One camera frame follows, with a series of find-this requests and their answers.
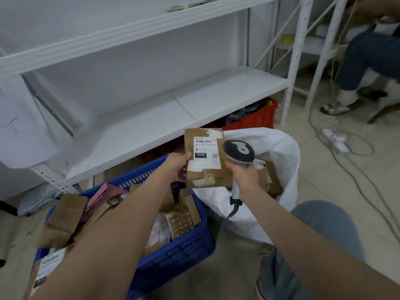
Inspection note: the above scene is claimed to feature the person's right forearm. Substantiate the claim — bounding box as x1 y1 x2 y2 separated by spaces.
243 190 400 300

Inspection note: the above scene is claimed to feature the pink mailer bag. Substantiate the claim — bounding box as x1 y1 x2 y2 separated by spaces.
80 183 129 224

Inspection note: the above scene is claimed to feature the white power strip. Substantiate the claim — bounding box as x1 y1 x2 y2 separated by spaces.
321 128 350 154

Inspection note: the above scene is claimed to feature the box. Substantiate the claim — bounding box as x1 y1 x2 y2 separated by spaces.
253 158 284 199

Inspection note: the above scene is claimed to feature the grey handheld barcode scanner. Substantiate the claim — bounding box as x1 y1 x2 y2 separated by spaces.
222 140 255 207

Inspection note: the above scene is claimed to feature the pile of parcels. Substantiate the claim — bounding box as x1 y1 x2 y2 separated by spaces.
23 181 204 300

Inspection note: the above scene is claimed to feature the black scanner cable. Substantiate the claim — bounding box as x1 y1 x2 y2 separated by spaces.
226 204 243 220

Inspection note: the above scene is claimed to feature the white metal shelf rack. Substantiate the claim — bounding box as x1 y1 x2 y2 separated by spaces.
0 0 315 196
255 0 375 110

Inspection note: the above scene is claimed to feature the taped brown parcel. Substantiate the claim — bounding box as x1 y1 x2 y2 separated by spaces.
184 127 233 190

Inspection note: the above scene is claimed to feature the person's sandal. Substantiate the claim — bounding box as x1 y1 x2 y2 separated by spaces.
255 243 275 300

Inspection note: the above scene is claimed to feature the wooden chair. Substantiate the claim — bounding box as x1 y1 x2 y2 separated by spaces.
367 102 400 125

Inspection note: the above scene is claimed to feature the person's left hand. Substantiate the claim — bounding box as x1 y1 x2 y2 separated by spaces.
162 152 193 183

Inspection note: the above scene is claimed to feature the white paper sign sheet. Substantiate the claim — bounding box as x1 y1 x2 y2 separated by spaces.
0 75 60 169

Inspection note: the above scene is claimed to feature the blue plastic crate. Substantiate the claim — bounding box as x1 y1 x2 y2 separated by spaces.
30 154 216 300

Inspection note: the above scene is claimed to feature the red plastic crate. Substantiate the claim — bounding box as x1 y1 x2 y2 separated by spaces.
205 97 279 131

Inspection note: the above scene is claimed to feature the grey plastic mailer bag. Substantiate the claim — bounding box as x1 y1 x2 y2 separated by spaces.
17 182 62 218

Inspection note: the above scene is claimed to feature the person's right hand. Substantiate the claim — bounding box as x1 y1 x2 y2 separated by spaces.
225 161 260 205

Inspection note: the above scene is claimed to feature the grey floor cable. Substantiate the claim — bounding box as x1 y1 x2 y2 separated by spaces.
307 107 400 244

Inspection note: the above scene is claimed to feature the white woven sack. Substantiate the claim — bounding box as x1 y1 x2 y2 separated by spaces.
192 127 301 244

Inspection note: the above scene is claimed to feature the person's left forearm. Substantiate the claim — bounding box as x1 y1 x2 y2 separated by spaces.
31 171 188 300

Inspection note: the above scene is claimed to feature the brown box red-outlined sticker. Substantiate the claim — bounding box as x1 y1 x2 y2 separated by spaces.
23 246 68 300

